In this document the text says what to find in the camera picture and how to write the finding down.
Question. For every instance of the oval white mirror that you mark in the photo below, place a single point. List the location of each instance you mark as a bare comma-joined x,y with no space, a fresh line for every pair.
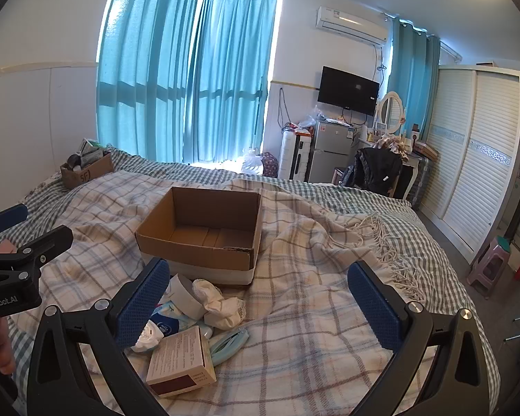
391,110

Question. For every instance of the blue white tissue packet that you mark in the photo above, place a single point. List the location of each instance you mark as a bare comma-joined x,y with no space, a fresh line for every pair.
173,323

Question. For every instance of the light green clamshell case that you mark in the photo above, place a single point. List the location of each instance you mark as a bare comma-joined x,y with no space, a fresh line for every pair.
227,346

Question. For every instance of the pink white medicine box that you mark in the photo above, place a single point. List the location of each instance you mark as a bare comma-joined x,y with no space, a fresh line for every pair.
180,362

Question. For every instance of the black jacket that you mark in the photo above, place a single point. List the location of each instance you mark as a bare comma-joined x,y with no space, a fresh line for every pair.
375,171

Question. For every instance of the grey tape roll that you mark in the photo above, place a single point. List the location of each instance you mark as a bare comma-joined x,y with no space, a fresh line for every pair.
184,297

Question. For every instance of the plaid fringed blanket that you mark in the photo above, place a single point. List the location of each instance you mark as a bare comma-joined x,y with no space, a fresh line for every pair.
294,312

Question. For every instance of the purple plastic stool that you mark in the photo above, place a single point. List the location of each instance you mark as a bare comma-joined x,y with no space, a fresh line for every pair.
487,266

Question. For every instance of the clear plastic bag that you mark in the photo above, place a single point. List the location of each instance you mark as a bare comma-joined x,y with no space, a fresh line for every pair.
251,162

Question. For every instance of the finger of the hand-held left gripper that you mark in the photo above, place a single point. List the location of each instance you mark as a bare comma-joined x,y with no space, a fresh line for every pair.
47,242
8,217

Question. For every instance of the polka dot bag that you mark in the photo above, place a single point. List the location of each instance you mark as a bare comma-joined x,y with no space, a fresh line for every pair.
271,164

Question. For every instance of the green white carton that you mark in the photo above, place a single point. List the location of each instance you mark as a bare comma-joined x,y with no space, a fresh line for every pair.
91,149

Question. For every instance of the crumpled white tissue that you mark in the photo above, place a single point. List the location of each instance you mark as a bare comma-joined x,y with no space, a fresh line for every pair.
149,339

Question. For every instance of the white air conditioner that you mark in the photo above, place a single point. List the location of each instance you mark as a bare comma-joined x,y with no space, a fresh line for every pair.
351,21

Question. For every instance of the silver small fridge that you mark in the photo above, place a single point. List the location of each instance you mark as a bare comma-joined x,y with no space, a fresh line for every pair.
329,151

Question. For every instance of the wide blue curtain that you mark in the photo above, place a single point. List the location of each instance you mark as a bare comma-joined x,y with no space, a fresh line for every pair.
147,60

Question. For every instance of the white sliding wardrobe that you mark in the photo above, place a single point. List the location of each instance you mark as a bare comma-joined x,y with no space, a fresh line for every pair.
476,147

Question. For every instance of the small cardboard box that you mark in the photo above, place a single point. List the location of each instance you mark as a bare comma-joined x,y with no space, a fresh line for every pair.
89,173

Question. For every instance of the black wall television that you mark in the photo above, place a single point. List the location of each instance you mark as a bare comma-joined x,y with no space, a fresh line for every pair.
347,91

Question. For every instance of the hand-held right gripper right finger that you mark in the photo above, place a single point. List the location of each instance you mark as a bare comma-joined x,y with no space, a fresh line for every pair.
372,307

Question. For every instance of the white socks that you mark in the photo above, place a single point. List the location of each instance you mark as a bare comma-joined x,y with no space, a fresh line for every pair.
219,307

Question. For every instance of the white suitcase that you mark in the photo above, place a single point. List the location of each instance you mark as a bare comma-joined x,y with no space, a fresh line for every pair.
295,156

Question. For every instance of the narrow blue curtain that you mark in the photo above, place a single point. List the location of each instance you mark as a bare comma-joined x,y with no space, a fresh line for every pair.
411,78

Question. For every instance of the brown fluffy item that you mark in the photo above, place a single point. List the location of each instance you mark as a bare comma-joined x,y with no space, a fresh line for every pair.
392,144

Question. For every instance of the plastic bag with goods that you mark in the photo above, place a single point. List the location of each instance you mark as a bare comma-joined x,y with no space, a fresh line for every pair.
313,119

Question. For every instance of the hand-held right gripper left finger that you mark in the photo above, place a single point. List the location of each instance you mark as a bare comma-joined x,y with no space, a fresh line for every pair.
143,303

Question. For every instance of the brown flat box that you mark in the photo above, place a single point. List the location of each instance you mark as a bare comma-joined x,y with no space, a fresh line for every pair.
425,149

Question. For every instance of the open brown cardboard box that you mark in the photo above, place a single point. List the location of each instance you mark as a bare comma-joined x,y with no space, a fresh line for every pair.
208,234

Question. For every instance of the person's left hand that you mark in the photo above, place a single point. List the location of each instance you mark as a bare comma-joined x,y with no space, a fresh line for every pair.
0,346

